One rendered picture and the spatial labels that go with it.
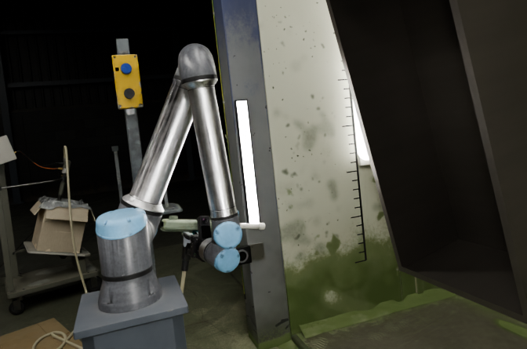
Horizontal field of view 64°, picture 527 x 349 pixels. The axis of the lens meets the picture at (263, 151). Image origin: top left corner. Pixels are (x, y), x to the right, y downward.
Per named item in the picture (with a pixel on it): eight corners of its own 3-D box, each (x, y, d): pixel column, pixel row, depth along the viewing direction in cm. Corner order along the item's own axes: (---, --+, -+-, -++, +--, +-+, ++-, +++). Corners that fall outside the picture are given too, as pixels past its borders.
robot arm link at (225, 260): (243, 245, 149) (241, 274, 149) (227, 237, 159) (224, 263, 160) (219, 247, 144) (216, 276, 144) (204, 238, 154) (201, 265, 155)
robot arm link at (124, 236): (95, 280, 121) (87, 220, 120) (108, 262, 138) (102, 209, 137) (149, 272, 123) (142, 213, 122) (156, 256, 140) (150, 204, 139)
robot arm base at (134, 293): (96, 319, 118) (92, 284, 118) (99, 296, 136) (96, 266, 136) (165, 303, 125) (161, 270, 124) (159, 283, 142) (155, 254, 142)
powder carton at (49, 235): (21, 239, 339) (32, 190, 344) (78, 244, 363) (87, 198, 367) (27, 252, 295) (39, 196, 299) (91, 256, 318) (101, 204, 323)
